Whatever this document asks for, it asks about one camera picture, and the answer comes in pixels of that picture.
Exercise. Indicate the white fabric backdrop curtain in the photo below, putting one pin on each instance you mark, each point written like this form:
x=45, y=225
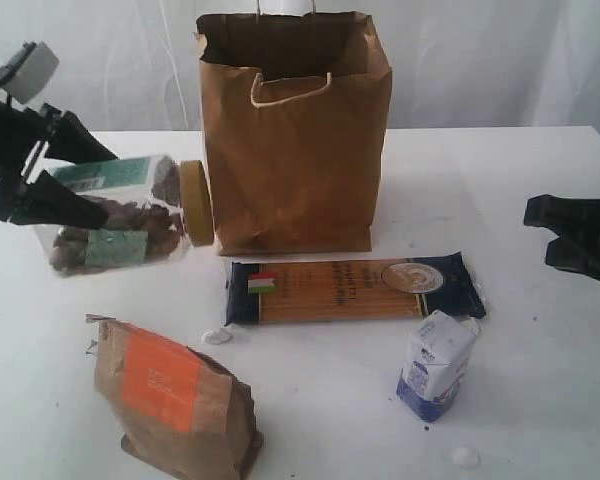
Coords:
x=131, y=65

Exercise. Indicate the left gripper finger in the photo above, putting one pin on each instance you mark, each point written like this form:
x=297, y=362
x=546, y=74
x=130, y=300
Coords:
x=72, y=142
x=48, y=202

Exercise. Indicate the nut jar with gold lid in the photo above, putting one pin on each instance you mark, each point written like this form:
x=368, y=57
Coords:
x=157, y=209

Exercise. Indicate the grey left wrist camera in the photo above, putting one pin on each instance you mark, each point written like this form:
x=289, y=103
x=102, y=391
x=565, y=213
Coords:
x=27, y=73

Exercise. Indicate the small white crumpled scrap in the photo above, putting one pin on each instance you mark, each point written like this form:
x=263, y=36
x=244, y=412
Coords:
x=217, y=336

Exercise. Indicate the white scrap near front edge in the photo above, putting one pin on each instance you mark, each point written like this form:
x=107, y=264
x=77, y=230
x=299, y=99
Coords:
x=465, y=457

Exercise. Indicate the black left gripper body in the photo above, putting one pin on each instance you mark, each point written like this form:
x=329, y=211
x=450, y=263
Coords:
x=23, y=133

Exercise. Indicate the spaghetti packet dark blue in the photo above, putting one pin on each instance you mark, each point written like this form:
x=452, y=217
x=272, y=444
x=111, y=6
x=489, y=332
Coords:
x=343, y=290

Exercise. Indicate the white and blue carton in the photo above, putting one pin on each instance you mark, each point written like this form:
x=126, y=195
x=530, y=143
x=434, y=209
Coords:
x=436, y=361

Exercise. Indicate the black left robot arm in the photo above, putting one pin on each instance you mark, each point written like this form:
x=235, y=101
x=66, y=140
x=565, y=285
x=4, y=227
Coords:
x=23, y=135

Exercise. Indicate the brown paper shopping bag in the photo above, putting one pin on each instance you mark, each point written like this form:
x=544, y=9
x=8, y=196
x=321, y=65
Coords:
x=294, y=115

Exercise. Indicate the brown pouch with orange label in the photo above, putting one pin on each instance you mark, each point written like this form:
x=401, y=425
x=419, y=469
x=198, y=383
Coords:
x=181, y=411

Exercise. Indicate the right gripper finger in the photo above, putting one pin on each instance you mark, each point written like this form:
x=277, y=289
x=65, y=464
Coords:
x=577, y=220
x=566, y=257

